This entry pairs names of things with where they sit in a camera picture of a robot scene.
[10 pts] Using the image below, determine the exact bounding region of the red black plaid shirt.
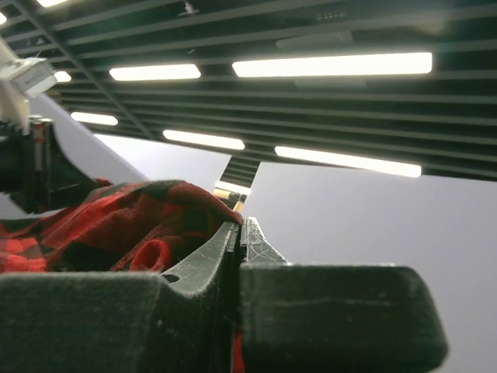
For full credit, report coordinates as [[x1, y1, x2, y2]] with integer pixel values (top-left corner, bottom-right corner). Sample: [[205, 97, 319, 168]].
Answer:
[[1, 180, 244, 372]]

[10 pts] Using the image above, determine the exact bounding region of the wooden clothes rail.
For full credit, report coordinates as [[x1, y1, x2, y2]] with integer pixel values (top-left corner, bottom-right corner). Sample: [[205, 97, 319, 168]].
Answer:
[[213, 188, 246, 212]]

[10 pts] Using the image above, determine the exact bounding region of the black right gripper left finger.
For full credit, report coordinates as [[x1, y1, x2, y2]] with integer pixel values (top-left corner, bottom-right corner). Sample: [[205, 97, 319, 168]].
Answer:
[[1, 223, 239, 372]]

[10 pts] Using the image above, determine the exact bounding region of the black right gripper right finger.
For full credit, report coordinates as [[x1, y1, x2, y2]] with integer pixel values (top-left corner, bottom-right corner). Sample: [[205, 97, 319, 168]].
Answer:
[[239, 218, 449, 372]]

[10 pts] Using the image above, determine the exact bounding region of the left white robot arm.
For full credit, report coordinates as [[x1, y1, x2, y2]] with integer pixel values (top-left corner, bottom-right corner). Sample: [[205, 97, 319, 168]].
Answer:
[[1, 40, 97, 214]]

